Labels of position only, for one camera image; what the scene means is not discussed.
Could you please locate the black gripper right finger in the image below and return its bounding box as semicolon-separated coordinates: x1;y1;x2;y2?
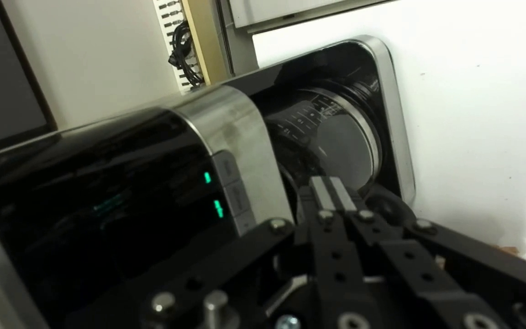
329;178;508;329

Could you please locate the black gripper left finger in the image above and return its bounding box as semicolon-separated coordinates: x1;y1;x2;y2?
302;176;386;329

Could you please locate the black silver coffee machine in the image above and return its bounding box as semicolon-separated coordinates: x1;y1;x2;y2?
0;36;415;329

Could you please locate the wooden window sill ledge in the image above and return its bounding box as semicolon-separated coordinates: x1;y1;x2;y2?
181;0;232;85

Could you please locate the black computer monitor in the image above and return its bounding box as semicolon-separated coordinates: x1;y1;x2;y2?
0;0;59;162

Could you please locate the black cable bundle on sill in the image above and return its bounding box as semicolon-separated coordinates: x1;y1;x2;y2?
166;21;207;90

